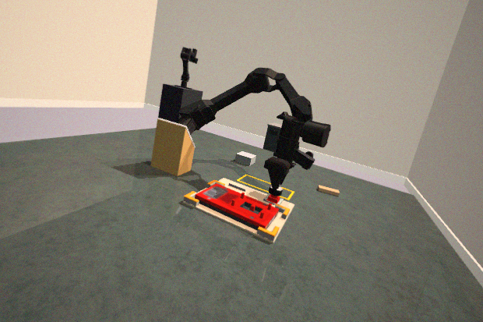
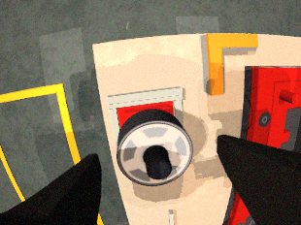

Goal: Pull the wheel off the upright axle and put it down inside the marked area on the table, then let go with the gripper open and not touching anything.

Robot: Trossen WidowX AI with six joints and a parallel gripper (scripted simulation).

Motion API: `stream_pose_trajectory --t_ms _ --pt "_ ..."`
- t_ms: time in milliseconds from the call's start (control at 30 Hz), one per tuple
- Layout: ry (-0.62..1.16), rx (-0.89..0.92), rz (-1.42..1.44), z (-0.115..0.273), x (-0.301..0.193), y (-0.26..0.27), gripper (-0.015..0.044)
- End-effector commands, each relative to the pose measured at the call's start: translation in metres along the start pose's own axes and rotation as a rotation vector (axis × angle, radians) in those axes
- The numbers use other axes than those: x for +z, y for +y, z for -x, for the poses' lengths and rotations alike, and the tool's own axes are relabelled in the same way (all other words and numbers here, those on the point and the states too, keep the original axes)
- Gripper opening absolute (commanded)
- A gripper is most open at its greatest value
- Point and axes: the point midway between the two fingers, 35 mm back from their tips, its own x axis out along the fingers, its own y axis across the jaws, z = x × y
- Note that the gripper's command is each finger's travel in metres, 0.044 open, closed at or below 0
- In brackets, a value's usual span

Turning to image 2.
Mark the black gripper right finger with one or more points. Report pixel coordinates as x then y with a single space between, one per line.
267 179

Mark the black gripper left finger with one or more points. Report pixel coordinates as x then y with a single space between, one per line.
70 199

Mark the yellow rectangular outline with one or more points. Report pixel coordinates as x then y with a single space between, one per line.
63 108

